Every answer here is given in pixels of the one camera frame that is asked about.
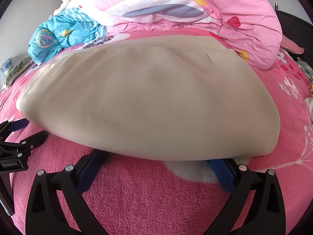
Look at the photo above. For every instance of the pink pillow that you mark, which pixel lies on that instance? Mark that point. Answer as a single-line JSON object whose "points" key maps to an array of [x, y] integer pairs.
{"points": [[292, 45]]}

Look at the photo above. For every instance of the beige zip jacket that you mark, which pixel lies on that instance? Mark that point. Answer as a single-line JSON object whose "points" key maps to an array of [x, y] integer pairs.
{"points": [[146, 98]]}

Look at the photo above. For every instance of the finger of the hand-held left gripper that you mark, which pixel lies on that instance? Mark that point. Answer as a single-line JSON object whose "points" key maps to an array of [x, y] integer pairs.
{"points": [[17, 125], [35, 139]]}

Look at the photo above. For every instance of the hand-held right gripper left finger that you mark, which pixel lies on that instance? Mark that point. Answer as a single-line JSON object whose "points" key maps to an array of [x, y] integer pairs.
{"points": [[90, 171]]}

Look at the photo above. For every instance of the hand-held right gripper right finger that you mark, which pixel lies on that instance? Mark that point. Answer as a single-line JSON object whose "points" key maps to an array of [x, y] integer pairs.
{"points": [[222, 176]]}

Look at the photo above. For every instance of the pink fleece blanket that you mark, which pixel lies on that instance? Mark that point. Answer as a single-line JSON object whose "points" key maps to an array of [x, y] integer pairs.
{"points": [[146, 200]]}

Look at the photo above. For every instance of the light plaid cloth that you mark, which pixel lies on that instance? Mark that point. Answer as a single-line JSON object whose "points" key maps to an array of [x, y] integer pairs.
{"points": [[305, 69]]}

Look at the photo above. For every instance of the dark headboard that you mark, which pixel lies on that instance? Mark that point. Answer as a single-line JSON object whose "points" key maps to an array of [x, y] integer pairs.
{"points": [[296, 27]]}

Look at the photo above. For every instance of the pink printed quilt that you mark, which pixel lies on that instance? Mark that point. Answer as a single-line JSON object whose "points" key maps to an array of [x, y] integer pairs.
{"points": [[220, 5]]}

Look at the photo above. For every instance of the white fluffy cloth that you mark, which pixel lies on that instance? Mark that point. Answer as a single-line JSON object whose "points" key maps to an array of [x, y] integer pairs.
{"points": [[63, 5]]}

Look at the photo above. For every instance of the blue printed quilt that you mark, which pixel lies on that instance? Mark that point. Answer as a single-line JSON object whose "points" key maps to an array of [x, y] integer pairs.
{"points": [[58, 36]]}

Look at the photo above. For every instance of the grey green bundle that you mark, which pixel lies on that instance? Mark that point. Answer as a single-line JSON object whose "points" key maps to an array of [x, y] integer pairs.
{"points": [[18, 71]]}

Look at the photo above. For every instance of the clear plastic bag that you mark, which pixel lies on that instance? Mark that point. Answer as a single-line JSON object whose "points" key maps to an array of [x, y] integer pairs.
{"points": [[7, 66]]}

